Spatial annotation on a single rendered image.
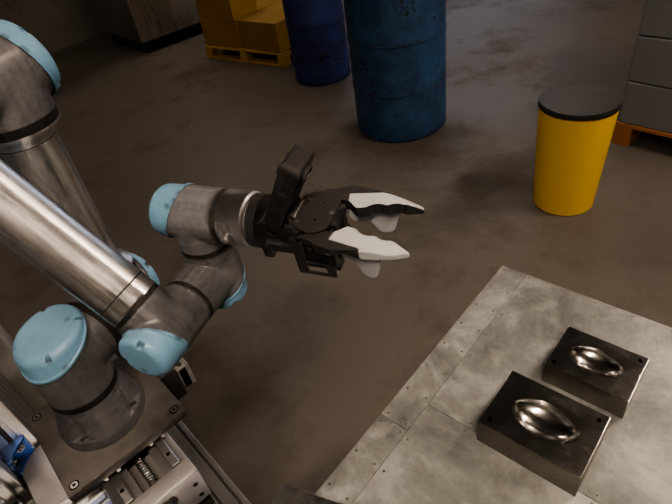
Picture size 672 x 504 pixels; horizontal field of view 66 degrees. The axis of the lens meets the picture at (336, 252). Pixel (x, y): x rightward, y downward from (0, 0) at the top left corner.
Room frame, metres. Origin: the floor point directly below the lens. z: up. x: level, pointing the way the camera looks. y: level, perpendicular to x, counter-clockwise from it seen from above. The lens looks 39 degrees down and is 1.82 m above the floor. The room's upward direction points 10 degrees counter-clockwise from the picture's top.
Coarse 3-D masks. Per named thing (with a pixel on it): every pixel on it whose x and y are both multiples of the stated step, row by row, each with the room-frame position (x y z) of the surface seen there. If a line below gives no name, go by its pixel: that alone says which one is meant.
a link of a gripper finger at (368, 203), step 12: (360, 204) 0.52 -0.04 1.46; (372, 204) 0.51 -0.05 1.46; (384, 204) 0.51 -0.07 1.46; (396, 204) 0.50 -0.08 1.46; (408, 204) 0.50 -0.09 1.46; (360, 216) 0.51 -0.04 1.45; (372, 216) 0.52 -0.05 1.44; (384, 216) 0.52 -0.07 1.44; (396, 216) 0.52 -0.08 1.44; (384, 228) 0.53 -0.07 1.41
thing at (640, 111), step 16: (656, 0) 2.78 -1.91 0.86; (656, 16) 2.77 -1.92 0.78; (640, 32) 2.82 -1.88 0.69; (656, 32) 2.75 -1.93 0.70; (640, 48) 2.80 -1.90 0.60; (656, 48) 2.74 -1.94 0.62; (640, 64) 2.79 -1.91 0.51; (656, 64) 2.72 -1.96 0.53; (640, 80) 2.77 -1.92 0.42; (656, 80) 2.70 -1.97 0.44; (640, 96) 2.75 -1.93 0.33; (656, 96) 2.69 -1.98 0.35; (624, 112) 2.81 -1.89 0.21; (640, 112) 2.74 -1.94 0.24; (656, 112) 2.67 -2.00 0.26; (624, 128) 2.79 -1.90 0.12; (640, 128) 2.71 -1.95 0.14; (656, 128) 2.65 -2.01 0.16; (624, 144) 2.77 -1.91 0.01
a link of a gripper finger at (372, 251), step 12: (348, 228) 0.48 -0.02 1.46; (336, 240) 0.47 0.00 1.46; (348, 240) 0.46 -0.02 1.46; (360, 240) 0.46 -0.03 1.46; (372, 240) 0.45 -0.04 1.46; (384, 240) 0.45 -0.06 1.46; (360, 252) 0.44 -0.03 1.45; (372, 252) 0.44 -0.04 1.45; (384, 252) 0.44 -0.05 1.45; (396, 252) 0.43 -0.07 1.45; (408, 252) 0.43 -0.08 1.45; (360, 264) 0.46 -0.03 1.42; (372, 264) 0.45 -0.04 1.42; (372, 276) 0.46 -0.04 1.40
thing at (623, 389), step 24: (576, 336) 0.73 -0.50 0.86; (552, 360) 0.68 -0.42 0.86; (576, 360) 0.68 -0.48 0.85; (600, 360) 0.67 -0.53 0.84; (624, 360) 0.65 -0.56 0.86; (648, 360) 0.64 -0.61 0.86; (552, 384) 0.66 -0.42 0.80; (576, 384) 0.62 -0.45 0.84; (600, 384) 0.60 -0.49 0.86; (624, 384) 0.59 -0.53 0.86; (624, 408) 0.55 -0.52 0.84
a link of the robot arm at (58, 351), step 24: (48, 312) 0.65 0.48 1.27; (72, 312) 0.64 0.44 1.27; (24, 336) 0.61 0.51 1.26; (48, 336) 0.60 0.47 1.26; (72, 336) 0.59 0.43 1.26; (96, 336) 0.62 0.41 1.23; (120, 336) 0.65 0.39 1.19; (24, 360) 0.56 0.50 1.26; (48, 360) 0.56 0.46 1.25; (72, 360) 0.57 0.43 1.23; (96, 360) 0.59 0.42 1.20; (48, 384) 0.55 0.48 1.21; (72, 384) 0.56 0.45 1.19; (96, 384) 0.58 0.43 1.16; (72, 408) 0.55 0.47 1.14
